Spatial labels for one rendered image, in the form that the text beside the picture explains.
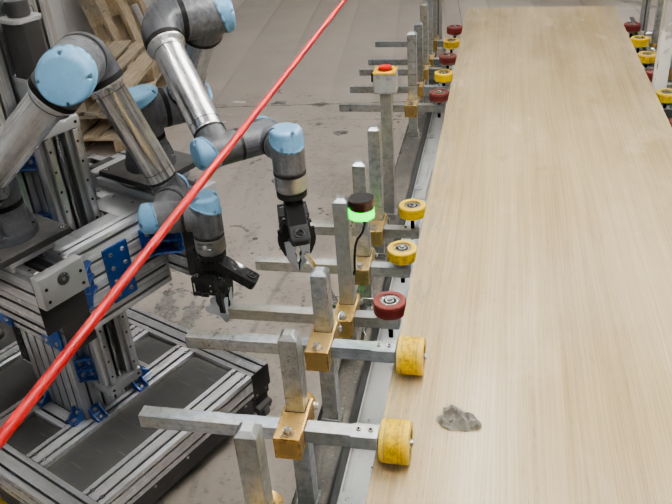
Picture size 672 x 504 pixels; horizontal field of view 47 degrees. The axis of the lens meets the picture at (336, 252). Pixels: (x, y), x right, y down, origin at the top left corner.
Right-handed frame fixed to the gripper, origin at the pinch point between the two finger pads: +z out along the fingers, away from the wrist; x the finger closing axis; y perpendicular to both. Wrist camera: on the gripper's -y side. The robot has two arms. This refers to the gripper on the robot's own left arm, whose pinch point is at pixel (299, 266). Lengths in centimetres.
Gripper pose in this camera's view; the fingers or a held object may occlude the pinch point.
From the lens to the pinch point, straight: 185.6
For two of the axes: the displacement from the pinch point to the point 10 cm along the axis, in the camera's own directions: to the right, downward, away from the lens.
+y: -1.7, -5.2, 8.4
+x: -9.8, 1.3, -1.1
